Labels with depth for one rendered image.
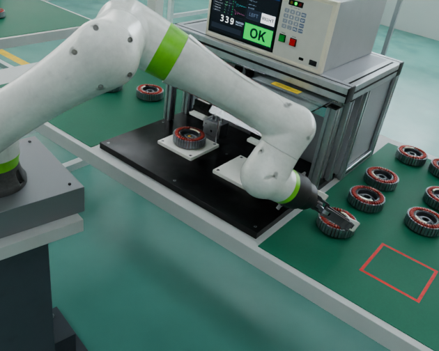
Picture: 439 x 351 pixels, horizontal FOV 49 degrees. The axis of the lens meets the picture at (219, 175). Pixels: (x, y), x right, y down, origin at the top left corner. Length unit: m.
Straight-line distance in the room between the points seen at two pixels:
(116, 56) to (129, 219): 1.77
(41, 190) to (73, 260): 1.05
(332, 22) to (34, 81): 0.83
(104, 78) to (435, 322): 0.92
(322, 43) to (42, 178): 0.85
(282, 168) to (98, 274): 1.34
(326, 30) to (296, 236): 0.58
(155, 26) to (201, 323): 1.37
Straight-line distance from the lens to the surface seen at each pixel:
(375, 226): 1.51
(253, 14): 1.56
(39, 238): 1.31
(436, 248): 1.52
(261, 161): 1.09
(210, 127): 1.74
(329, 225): 1.39
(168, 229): 2.52
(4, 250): 1.29
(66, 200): 1.32
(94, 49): 0.87
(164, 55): 1.02
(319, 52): 1.46
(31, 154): 1.47
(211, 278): 2.28
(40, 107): 0.95
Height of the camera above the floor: 1.56
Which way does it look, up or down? 31 degrees down
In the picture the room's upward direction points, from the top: 9 degrees clockwise
